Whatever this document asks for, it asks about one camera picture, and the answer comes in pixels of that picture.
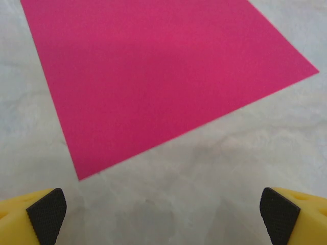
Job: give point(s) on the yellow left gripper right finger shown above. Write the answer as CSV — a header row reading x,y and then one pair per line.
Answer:
x,y
293,219

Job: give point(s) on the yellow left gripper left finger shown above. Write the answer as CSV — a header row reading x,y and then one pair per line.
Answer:
x,y
30,219

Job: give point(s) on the pink cloth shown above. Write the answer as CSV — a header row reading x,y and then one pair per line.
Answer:
x,y
153,76

